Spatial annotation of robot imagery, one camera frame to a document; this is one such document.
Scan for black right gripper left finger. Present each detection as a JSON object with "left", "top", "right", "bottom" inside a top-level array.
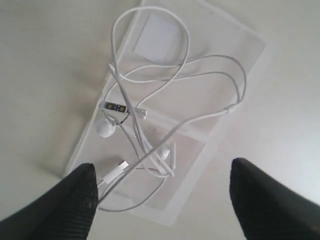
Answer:
[{"left": 0, "top": 163, "right": 98, "bottom": 240}]

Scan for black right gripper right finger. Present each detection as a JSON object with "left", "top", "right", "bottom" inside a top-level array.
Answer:
[{"left": 229, "top": 158, "right": 320, "bottom": 240}]

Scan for clear plastic storage case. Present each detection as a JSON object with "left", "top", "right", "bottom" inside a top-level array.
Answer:
[{"left": 65, "top": 0, "right": 268, "bottom": 226}]

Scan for white wired earphones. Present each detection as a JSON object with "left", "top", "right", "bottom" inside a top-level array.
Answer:
[{"left": 99, "top": 5, "right": 247, "bottom": 213}]

